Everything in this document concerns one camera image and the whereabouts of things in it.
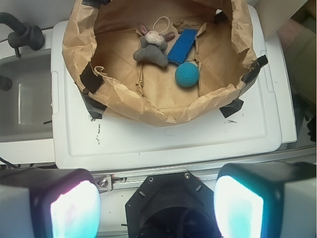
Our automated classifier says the blue rectangular sponge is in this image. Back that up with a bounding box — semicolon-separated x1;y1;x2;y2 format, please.
167;28;198;64

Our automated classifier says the white plastic bin lid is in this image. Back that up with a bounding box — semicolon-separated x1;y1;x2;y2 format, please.
51;4;283;171

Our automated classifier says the brown crumpled paper bag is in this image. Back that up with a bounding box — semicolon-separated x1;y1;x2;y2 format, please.
62;0;260;126

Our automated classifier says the black tape strip left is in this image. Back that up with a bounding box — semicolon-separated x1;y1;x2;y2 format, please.
80;62;104;95

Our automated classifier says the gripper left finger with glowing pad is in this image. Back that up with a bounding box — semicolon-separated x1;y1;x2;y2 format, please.
0;168;101;238

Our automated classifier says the teal dimpled ball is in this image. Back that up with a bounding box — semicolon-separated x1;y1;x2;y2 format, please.
175;62;200;87

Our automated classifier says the black tape strip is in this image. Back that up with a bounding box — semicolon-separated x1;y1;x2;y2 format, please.
80;62;104;95
219;98;244;118

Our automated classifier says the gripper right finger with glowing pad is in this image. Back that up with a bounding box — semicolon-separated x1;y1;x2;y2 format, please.
213;162;317;238

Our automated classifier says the dark gray faucet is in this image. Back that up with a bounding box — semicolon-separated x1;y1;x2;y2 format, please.
0;12;45;58

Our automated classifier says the beige rubber band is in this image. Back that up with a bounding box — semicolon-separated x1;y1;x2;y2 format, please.
153;16;170;34

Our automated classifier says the small tan rock piece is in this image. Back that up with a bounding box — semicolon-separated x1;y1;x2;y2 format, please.
173;19;203;34

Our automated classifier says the gray plush rabbit toy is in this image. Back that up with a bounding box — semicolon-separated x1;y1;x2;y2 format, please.
133;25;175;67

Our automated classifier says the black tape strip right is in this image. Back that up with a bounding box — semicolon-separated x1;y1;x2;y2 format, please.
219;98;244;118

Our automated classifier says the black octagonal mount plate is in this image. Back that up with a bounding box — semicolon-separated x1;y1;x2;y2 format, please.
125;172;222;238

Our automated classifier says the gray sink basin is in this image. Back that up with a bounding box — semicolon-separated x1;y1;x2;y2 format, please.
0;49;53;142

